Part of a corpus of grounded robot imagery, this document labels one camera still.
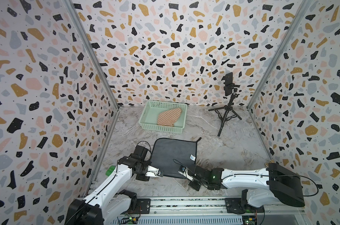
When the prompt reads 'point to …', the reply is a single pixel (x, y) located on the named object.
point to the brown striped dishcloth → (169, 117)
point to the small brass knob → (267, 164)
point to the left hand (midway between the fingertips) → (151, 169)
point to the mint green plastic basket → (148, 117)
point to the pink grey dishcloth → (168, 154)
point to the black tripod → (226, 113)
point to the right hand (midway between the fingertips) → (188, 179)
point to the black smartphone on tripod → (228, 83)
